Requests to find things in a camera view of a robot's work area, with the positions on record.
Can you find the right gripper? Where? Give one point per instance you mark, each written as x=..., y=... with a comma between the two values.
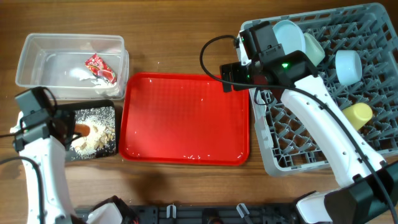
x=233, y=76

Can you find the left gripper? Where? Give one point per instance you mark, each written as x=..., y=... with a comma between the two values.
x=66, y=128

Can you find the orange carrot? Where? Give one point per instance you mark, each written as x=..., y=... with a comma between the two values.
x=82, y=129

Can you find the white napkin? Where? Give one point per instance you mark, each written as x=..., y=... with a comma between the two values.
x=85, y=79

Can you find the light blue plate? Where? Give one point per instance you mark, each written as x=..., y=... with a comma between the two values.
x=290, y=36

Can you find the red snack wrapper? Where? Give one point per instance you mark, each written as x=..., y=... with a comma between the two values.
x=100, y=69

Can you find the green bowl with food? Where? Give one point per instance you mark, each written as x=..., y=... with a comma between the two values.
x=314, y=50

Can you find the light blue bowl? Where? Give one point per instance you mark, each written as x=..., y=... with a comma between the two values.
x=348, y=67

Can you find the yellow plastic cup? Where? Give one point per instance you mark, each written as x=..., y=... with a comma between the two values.
x=358, y=114

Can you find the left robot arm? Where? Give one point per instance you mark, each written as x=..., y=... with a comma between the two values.
x=42, y=141

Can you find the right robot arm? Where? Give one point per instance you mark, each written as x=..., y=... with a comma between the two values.
x=283, y=59

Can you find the grey dishwasher rack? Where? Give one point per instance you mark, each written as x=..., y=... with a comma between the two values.
x=285, y=145

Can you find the black plastic tray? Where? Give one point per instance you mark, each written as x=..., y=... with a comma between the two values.
x=87, y=105

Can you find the spilled rice and peanuts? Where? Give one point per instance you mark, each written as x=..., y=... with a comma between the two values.
x=101, y=142

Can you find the clear plastic bin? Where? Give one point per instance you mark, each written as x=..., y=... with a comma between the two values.
x=46, y=60

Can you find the red serving tray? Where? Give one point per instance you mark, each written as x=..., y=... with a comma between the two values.
x=184, y=119

